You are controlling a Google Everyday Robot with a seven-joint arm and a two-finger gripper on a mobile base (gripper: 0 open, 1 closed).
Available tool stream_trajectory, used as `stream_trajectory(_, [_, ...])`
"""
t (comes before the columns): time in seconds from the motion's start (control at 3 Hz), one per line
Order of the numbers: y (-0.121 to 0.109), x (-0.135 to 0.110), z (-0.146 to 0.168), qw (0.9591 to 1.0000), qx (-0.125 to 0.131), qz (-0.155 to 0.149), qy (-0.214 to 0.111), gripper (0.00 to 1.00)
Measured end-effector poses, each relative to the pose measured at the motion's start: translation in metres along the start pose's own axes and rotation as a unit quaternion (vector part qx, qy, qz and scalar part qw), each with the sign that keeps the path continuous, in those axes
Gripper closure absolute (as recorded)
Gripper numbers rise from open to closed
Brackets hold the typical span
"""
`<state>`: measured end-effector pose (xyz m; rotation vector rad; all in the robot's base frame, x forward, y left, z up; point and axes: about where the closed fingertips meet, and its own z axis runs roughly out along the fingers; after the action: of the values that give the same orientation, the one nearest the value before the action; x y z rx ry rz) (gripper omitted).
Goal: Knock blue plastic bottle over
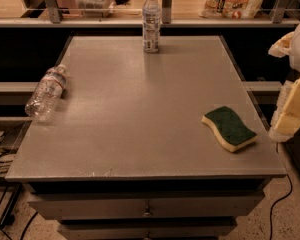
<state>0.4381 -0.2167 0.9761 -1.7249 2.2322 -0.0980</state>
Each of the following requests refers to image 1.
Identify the round drawer knob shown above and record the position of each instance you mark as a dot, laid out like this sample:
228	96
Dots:
147	212

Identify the clear crushed plastic bottle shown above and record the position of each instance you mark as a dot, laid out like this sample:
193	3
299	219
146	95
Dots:
47	93

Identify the clear plastic storage box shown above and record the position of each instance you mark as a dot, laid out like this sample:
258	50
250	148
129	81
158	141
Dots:
94	8

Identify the green yellow sponge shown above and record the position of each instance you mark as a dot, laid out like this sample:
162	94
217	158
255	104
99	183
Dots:
228	128

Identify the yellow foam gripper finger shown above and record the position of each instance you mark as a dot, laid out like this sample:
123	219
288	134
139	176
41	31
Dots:
282	47
285	121

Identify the printed snack bag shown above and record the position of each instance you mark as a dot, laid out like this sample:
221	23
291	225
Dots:
232	9

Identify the grey drawer cabinet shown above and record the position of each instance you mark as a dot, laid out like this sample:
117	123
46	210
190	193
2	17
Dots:
129	135

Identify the blue label plastic bottle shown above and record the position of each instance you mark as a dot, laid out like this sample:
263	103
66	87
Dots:
151	13

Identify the metal shelf rack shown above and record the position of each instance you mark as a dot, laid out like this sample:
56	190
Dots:
65	13

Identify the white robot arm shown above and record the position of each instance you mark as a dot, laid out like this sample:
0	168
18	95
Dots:
294	57

